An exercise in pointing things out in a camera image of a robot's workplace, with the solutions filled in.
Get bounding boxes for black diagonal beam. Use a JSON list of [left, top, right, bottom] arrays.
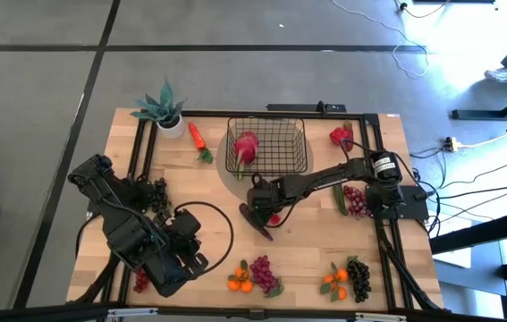
[[429, 209, 507, 256]]

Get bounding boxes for orange carrot green leaves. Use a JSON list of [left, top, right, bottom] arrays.
[[188, 121, 215, 165]]

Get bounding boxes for dark red grape bunch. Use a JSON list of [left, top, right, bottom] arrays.
[[132, 267, 151, 294]]

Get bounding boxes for black aluminium frame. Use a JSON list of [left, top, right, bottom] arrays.
[[100, 109, 415, 312]]

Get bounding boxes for purple-red grape bunch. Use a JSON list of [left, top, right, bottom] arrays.
[[249, 254, 285, 299]]

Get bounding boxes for red bell pepper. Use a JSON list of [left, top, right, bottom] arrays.
[[328, 127, 349, 147]]

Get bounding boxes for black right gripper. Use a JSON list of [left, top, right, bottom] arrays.
[[244, 173, 288, 227]]

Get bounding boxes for black wire basket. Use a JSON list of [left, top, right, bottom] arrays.
[[224, 116, 308, 179]]

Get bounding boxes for potted succulent white pot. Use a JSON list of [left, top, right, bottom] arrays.
[[130, 80, 187, 140]]

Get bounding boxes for light red grape bunch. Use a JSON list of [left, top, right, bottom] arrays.
[[342, 184, 370, 220]]

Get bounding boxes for black floor cable with plug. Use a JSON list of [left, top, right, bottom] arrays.
[[394, 0, 450, 19]]

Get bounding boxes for black camera cable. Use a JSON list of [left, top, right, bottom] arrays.
[[170, 200, 235, 281]]

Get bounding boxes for person's shoe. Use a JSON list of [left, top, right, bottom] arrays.
[[484, 66, 507, 86]]

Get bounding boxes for silver frame bracket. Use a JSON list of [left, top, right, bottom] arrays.
[[106, 307, 159, 320], [353, 312, 409, 322]]

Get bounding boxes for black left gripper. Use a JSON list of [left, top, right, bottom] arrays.
[[148, 236, 210, 298]]

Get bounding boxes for round grey mat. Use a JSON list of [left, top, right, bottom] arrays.
[[215, 116, 315, 206]]

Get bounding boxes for black flat bar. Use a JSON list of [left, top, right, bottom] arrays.
[[266, 101, 347, 114]]

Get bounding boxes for black cable sleeve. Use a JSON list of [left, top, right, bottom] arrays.
[[73, 254, 123, 304], [377, 223, 444, 312]]

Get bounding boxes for black frame beam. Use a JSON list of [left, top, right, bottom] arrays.
[[0, 301, 507, 322]]

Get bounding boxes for black furniture foot bar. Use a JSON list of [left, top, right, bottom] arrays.
[[452, 84, 507, 122]]

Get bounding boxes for pink dragon fruit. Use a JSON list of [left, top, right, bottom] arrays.
[[233, 130, 261, 182]]

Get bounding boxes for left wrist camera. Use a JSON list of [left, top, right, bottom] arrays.
[[170, 208, 203, 238]]

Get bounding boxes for dark red pepper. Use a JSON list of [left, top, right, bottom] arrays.
[[342, 120, 355, 153]]

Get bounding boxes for black grape bunch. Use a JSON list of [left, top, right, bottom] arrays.
[[148, 177, 172, 214], [345, 255, 373, 304]]

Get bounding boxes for green pepper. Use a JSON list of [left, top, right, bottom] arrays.
[[333, 182, 349, 216]]

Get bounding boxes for orange cluster with leaves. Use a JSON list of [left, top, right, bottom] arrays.
[[226, 258, 255, 294], [318, 261, 350, 303]]

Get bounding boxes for white floor cable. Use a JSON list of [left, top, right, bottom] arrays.
[[331, 0, 429, 80]]

